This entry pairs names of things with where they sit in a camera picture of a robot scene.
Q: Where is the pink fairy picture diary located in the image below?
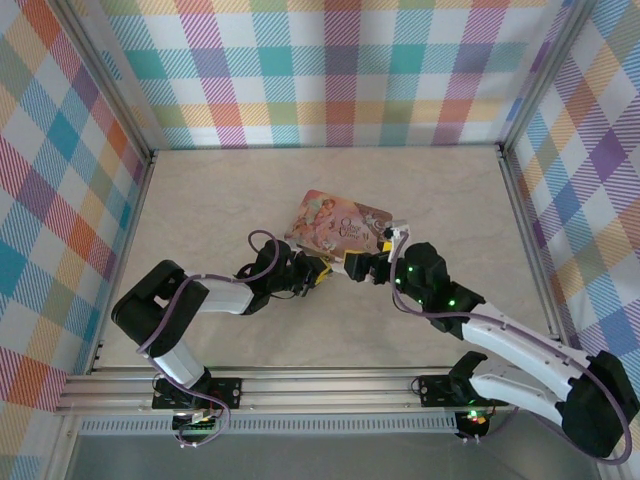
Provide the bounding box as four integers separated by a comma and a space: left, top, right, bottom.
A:
283, 188, 396, 262

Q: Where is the small board with orange LED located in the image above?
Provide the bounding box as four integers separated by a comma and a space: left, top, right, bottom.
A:
457, 408, 490, 427

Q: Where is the green circuit board with connector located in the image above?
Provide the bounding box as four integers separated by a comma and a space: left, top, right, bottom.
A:
171, 408, 221, 432

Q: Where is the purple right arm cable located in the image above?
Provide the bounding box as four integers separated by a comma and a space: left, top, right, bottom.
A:
389, 234, 632, 464

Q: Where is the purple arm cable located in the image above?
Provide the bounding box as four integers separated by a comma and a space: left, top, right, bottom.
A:
135, 229, 282, 449
389, 234, 632, 464

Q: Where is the thin black left gripper wire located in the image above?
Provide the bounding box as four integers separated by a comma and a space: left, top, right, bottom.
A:
233, 264, 296, 302

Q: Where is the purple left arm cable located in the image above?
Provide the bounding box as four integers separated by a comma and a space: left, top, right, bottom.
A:
135, 229, 282, 449

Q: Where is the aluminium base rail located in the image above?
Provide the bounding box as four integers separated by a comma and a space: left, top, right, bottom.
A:
53, 366, 521, 415

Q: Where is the aluminium table side rail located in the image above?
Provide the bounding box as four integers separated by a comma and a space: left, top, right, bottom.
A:
497, 143, 621, 480
47, 149, 159, 480

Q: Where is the thin aluminium back rail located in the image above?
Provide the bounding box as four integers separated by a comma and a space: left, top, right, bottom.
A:
152, 144, 504, 152

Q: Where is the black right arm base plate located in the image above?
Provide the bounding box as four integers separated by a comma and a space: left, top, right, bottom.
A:
417, 373, 511, 409

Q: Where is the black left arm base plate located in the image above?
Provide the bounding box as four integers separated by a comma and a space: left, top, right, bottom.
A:
151, 377, 245, 412

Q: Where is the grey slotted cable duct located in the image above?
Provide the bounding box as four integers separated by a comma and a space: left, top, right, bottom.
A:
79, 417, 461, 437

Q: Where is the grey metal base plate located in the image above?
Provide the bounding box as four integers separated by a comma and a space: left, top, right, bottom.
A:
64, 432, 606, 480

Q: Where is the aluminium frame post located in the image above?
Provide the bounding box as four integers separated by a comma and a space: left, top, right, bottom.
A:
62, 0, 157, 169
497, 0, 599, 156

